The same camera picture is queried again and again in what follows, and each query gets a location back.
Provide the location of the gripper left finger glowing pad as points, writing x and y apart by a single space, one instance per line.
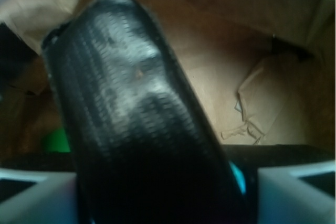
38 197

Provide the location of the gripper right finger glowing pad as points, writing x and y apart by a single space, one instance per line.
296 193

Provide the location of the green box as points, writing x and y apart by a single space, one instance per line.
56 141

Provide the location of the black tape-wrapped box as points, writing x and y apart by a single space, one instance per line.
143 148

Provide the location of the brown paper bag tray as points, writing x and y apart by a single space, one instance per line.
263 70

